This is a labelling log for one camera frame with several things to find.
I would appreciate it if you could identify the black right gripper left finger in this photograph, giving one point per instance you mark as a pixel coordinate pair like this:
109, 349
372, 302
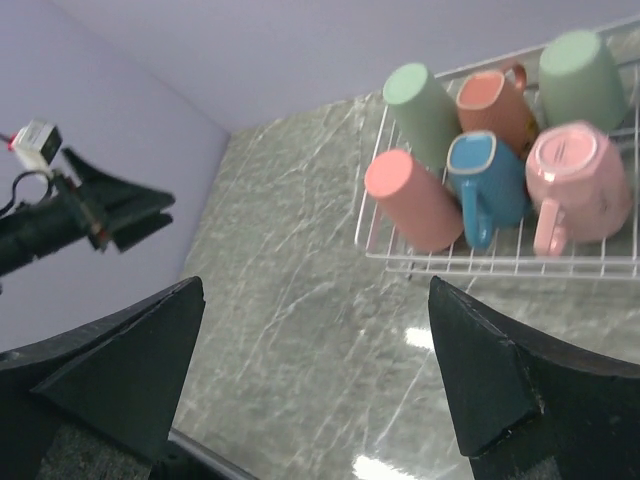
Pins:
98, 401

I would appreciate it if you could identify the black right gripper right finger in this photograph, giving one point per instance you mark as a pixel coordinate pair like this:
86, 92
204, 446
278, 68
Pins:
526, 405

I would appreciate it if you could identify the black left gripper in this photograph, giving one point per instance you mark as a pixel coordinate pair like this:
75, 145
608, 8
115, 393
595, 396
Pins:
69, 212

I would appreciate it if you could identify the tall pink plastic cup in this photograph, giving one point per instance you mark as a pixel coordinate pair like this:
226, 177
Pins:
422, 209

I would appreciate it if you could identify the blue flowered mug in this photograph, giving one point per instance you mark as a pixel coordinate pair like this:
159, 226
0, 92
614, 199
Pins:
489, 180

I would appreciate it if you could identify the white and pink mug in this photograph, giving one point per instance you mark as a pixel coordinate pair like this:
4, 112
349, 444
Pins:
576, 179

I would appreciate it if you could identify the brown-pink ceramic mug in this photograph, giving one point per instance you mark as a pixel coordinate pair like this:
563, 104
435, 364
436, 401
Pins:
494, 100

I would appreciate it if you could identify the tall green plastic cup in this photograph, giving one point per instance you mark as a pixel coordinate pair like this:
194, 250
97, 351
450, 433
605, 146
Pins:
424, 112

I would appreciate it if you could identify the short green plastic cup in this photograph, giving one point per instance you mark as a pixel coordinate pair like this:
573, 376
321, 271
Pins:
579, 80

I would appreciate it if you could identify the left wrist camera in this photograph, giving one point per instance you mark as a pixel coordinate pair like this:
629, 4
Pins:
36, 145

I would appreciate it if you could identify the aluminium front rail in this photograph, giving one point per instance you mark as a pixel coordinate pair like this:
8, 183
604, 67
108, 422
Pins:
205, 457

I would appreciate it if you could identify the white wire dish rack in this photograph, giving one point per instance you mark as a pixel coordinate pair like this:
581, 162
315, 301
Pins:
511, 252

